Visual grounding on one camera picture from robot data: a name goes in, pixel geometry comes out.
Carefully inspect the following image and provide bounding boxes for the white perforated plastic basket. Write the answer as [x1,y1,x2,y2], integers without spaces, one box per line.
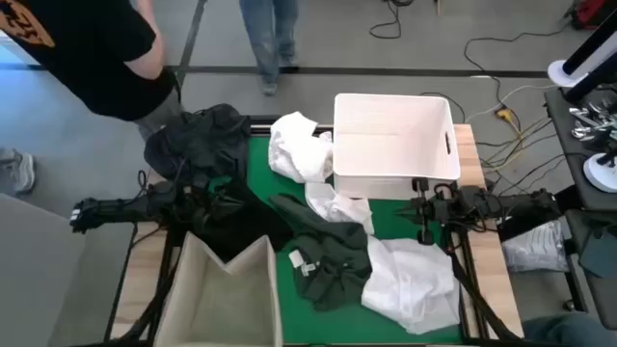
[332,93,463,201]

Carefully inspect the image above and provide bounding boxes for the person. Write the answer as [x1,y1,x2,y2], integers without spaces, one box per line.
[239,0,301,96]
[0,0,184,141]
[523,312,617,347]

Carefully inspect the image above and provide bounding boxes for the black side table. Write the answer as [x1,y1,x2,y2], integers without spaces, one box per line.
[496,86,617,332]

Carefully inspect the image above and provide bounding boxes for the person's shoe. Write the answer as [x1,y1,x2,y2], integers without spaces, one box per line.
[0,147,38,195]

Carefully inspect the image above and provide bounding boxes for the black pole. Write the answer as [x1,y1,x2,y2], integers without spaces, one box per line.
[562,50,617,104]

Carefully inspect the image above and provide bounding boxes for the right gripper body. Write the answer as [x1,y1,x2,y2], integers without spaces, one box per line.
[412,177,467,246]

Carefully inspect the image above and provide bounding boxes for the beige fabric storage bin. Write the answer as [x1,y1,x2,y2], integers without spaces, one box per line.
[152,230,284,347]

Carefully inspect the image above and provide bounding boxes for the white base pole stand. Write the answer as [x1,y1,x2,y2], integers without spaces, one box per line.
[547,9,617,89]

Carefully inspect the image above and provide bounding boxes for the clear plastic bag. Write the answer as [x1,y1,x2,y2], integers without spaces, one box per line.
[500,220,571,274]

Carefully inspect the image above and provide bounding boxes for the dark grey bulky jacket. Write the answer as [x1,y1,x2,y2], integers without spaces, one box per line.
[143,102,253,182]

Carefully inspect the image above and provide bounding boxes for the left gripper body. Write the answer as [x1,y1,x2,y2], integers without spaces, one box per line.
[166,173,209,235]

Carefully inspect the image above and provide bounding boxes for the black ribbed bar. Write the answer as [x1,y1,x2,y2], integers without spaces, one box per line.
[249,114,283,127]

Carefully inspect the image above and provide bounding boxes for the green table mat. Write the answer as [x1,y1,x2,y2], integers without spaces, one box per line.
[206,136,465,346]

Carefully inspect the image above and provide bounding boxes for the red toolbox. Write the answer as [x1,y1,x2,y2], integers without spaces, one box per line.
[571,0,617,30]

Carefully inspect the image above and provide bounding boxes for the white floor cable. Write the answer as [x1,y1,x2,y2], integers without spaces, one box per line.
[465,84,558,124]

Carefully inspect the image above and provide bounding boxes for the silver metal parts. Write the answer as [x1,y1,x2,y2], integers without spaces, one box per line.
[568,104,617,144]

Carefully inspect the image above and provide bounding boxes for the grey box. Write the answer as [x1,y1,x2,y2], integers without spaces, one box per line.
[0,192,91,347]

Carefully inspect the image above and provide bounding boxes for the white textured towel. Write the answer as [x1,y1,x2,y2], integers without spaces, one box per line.
[267,111,335,184]

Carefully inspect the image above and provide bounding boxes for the black garment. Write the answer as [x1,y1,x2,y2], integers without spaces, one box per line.
[185,177,294,264]

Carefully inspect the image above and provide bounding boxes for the looped black floor cable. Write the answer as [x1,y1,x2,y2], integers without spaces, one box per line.
[368,0,416,40]

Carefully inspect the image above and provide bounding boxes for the dark green garment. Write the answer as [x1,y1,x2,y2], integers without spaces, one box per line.
[268,193,373,312]

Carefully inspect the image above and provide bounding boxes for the dark teal case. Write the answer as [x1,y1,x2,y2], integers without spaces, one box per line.
[577,226,617,280]

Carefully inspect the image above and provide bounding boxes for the white shirt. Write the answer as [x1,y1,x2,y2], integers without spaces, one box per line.
[360,234,462,336]

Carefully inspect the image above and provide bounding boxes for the white round base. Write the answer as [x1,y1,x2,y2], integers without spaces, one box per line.
[581,151,617,194]

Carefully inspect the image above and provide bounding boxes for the yellow cable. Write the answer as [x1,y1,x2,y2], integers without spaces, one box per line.
[481,115,553,171]

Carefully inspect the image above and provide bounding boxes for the long black floor cable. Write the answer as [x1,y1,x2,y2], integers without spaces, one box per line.
[463,21,575,112]

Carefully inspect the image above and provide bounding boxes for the small white cloth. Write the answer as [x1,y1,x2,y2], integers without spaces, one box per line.
[304,181,376,236]

